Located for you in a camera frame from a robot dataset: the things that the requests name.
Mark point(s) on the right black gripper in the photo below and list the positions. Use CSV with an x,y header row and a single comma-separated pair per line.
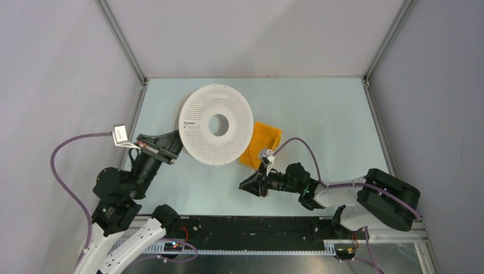
x,y
258,183

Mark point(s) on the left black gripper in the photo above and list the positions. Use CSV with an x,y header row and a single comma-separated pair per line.
x,y
170,145

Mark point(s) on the white perforated cable spool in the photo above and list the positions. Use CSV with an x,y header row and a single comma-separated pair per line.
x,y
215,124

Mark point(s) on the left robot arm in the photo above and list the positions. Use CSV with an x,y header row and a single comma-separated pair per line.
x,y
118,190

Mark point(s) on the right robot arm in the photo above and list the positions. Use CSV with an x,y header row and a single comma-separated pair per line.
x,y
375,200

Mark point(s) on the orange plastic bin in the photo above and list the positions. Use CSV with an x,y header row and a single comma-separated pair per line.
x,y
263,137

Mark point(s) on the left controller board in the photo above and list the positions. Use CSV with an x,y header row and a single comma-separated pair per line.
x,y
171,246

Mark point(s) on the controller board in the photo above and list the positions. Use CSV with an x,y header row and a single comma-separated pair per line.
x,y
345,253
171,246

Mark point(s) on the right controller board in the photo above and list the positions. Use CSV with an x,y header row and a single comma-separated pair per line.
x,y
345,253

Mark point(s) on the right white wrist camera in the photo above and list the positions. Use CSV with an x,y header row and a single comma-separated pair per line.
x,y
267,159

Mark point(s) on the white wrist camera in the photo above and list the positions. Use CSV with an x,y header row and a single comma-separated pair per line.
x,y
267,159
121,139

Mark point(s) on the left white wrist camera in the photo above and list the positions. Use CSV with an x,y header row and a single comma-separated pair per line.
x,y
121,139

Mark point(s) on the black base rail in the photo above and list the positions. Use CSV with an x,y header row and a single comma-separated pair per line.
x,y
249,233

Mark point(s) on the aluminium frame post left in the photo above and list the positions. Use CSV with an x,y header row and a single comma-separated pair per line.
x,y
121,39

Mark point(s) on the aluminium frame post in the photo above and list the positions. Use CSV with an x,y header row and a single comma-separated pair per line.
x,y
395,26
121,39

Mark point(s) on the aluminium frame post right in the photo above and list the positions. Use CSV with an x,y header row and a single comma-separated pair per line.
x,y
395,26

